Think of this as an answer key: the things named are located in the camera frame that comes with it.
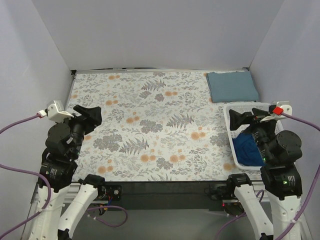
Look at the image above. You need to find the floral patterned table cloth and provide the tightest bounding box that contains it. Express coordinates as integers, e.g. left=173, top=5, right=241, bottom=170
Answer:
left=47, top=70, right=253, bottom=183

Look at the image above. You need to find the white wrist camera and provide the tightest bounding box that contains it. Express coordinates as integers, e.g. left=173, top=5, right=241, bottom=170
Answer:
left=36, top=100, right=75, bottom=124
left=258, top=101, right=293, bottom=123

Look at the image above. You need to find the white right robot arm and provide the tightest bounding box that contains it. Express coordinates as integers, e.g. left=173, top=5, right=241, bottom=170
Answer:
left=226, top=108, right=303, bottom=240

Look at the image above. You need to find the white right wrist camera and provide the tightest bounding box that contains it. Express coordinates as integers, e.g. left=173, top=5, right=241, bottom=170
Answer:
left=258, top=101, right=293, bottom=123

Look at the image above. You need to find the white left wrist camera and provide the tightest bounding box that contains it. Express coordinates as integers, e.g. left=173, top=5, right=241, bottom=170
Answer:
left=36, top=100, right=75, bottom=124

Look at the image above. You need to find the white plastic laundry basket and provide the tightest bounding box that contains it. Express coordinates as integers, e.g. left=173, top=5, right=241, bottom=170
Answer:
left=224, top=102, right=291, bottom=174

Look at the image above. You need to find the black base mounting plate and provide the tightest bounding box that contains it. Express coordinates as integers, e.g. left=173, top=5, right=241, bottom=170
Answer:
left=94, top=180, right=238, bottom=211

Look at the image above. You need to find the dark blue t shirt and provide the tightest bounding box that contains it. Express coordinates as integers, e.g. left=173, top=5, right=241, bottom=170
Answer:
left=232, top=133, right=265, bottom=167

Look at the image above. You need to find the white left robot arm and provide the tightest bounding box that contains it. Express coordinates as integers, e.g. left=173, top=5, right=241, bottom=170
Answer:
left=29, top=103, right=107, bottom=240

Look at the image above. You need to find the light blue t shirt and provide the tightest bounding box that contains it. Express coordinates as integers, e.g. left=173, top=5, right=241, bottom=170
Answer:
left=206, top=71, right=259, bottom=103

